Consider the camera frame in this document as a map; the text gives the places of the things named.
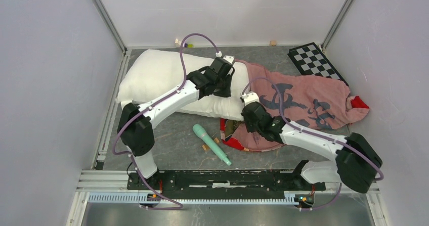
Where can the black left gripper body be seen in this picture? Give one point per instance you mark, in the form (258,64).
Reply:
(223,90)

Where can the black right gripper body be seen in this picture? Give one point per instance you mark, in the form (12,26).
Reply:
(251,127)

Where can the pink red patterned pillowcase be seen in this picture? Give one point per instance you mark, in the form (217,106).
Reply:
(312,101)

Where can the white pillow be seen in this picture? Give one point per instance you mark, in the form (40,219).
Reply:
(156,72)

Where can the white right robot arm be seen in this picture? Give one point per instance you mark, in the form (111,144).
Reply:
(350,160)

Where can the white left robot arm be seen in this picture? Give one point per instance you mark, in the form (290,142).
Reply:
(138,122)

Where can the small toy bottle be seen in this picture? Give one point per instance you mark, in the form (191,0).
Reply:
(179,43)

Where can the teal toy microphone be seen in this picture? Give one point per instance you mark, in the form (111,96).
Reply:
(202,134)

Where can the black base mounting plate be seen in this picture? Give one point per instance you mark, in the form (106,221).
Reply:
(230,184)

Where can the black white checkerboard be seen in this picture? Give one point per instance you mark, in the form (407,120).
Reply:
(310,60)

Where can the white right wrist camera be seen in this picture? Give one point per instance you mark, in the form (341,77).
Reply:
(249,98)

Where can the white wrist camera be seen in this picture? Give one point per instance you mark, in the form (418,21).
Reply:
(227,58)
(249,98)

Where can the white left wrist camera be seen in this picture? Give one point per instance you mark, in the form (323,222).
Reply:
(227,58)

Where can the light blue cable duct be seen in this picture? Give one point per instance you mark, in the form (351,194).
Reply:
(143,198)

